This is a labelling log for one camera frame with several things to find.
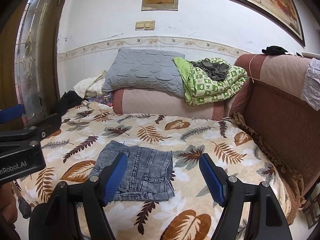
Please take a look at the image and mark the blue denim pants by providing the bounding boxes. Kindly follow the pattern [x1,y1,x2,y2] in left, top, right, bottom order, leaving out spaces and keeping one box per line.
[89,140,175,202]

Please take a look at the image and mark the person's left hand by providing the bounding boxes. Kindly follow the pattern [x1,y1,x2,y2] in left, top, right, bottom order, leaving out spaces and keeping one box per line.
[0,183,18,224]

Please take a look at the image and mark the black garment beside blanket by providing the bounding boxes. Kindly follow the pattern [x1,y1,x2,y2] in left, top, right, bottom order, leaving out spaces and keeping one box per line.
[49,90,84,116]

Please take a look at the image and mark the leaf pattern beige blanket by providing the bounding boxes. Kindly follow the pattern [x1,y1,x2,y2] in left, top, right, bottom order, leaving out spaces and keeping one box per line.
[16,103,291,239]

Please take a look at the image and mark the cream bundled cloth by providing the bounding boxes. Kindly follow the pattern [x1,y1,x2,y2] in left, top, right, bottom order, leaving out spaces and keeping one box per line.
[73,70,106,99]

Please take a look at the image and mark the colourful printed fabric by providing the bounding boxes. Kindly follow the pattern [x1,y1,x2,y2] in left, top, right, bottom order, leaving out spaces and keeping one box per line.
[87,93,113,107]

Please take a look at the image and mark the wooden door with glass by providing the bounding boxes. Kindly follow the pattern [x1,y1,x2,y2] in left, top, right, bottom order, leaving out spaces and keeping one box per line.
[1,0,65,131]

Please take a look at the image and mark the grey quilted pillow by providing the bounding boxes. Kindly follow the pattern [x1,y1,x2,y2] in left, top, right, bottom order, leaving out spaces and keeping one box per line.
[101,48,185,98]

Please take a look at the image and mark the white lace cloth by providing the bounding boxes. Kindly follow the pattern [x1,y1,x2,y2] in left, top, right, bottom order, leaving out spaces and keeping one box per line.
[300,58,320,111]

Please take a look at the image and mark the green patterned folded quilt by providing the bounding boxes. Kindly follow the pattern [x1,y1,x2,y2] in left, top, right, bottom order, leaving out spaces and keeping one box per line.
[173,57,248,106]

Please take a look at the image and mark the dark olive garment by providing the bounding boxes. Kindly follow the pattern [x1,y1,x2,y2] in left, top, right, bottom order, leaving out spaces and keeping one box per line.
[190,59,230,81]

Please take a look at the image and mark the black cloth on sofa back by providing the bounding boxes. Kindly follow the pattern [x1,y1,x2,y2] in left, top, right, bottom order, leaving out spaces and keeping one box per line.
[261,46,288,56]

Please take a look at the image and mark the beige wall switch plate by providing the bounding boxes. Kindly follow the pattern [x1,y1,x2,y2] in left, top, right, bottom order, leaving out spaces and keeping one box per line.
[135,21,156,30]

